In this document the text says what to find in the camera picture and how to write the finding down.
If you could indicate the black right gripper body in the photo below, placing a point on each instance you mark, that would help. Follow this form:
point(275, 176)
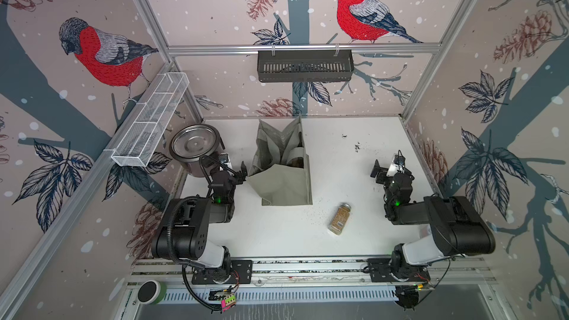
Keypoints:
point(384, 173)

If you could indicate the white wire mesh basket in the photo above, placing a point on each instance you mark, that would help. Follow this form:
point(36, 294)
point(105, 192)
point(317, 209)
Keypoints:
point(143, 136)

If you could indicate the glass spice jar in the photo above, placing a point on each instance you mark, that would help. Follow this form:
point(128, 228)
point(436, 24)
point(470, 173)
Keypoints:
point(339, 220)

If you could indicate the black hanging shelf basket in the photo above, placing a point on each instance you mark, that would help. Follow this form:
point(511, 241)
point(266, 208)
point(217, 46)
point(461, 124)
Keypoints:
point(284, 66)

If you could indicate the pink circuit board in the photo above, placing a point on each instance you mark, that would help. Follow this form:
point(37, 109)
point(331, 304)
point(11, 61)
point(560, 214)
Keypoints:
point(226, 299)

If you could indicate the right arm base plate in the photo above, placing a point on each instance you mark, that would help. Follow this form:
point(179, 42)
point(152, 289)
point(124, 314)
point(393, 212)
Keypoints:
point(383, 270)

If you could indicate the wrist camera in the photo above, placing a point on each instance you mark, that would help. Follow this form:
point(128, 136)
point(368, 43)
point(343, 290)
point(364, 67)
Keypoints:
point(225, 159)
point(397, 165)

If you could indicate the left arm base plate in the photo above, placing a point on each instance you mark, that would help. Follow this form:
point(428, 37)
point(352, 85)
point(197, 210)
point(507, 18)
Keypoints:
point(236, 271)

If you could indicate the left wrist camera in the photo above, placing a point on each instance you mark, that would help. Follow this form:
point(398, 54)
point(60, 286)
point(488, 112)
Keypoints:
point(225, 159)

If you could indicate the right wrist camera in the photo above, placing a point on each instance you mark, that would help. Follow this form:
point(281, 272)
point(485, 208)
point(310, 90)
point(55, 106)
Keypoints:
point(397, 165)

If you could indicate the olive green tote bag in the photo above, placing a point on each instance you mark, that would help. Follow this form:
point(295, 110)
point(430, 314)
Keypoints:
point(280, 172)

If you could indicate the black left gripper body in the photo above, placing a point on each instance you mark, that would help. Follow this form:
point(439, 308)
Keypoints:
point(235, 175)

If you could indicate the green tape roll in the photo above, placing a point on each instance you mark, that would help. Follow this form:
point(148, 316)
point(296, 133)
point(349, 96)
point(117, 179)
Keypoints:
point(152, 292)

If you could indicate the aluminium mounting rail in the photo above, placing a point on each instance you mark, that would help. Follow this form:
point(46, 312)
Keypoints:
point(317, 271)

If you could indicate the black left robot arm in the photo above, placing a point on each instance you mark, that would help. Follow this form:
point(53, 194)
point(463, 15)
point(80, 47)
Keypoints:
point(181, 236)

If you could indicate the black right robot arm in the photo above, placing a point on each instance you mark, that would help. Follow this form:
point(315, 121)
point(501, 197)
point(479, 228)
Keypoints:
point(454, 227)

